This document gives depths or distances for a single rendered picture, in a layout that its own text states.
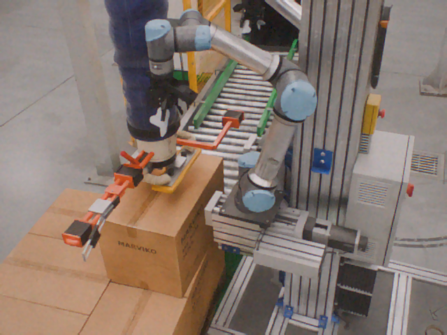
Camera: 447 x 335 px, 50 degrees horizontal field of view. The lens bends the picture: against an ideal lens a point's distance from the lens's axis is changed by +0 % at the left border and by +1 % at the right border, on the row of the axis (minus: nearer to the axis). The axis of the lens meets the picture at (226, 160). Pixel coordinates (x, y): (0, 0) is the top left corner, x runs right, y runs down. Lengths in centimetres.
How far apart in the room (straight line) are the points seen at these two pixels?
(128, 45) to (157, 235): 79
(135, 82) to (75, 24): 155
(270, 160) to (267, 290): 123
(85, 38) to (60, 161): 132
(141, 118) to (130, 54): 28
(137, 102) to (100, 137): 184
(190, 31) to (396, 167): 98
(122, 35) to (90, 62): 165
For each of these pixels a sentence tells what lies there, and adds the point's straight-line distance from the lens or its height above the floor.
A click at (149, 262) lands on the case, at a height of 74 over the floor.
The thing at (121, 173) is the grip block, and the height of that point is 120.
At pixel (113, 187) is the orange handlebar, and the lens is 194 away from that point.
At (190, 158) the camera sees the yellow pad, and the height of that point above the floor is 108.
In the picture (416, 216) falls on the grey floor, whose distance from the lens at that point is 372.
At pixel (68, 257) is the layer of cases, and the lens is 266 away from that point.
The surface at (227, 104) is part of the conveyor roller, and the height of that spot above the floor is 53.
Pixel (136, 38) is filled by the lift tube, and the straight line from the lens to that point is 184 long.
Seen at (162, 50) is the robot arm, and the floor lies 180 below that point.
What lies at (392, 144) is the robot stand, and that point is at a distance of 213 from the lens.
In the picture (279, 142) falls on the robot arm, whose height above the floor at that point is 145.
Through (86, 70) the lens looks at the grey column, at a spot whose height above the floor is 95.
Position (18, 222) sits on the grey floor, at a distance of 385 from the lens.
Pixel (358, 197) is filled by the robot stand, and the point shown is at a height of 112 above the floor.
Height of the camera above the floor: 237
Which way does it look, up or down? 36 degrees down
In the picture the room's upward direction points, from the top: 2 degrees counter-clockwise
